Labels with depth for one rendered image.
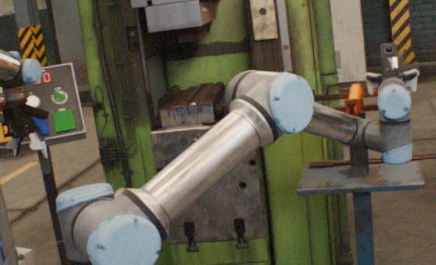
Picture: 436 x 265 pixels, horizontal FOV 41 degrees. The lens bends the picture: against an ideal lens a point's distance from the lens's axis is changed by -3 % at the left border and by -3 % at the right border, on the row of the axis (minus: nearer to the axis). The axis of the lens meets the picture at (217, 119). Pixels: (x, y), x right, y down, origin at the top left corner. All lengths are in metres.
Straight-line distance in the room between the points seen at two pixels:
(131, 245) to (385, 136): 0.71
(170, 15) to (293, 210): 0.91
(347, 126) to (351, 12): 5.91
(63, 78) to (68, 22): 6.85
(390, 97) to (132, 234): 0.69
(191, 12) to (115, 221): 1.27
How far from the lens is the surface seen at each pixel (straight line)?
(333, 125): 1.47
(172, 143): 2.20
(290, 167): 2.40
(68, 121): 2.19
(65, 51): 9.18
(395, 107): 1.43
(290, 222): 2.48
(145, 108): 2.41
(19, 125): 1.96
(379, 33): 8.03
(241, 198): 2.24
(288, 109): 1.16
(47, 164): 2.33
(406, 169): 2.05
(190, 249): 2.36
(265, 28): 2.28
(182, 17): 2.18
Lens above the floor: 1.39
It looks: 12 degrees down
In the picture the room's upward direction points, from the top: 7 degrees counter-clockwise
